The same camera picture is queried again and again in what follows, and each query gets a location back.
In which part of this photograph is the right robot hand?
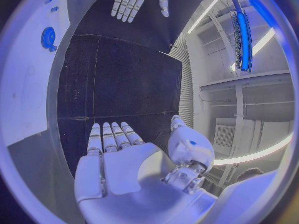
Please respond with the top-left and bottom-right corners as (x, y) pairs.
(73, 114), (219, 224)

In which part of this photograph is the white task board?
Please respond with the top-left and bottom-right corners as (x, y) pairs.
(0, 0), (71, 147)

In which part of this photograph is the person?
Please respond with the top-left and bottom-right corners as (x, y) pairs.
(235, 167), (266, 182)

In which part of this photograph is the glowing light bar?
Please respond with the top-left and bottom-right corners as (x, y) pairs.
(230, 9), (254, 74)

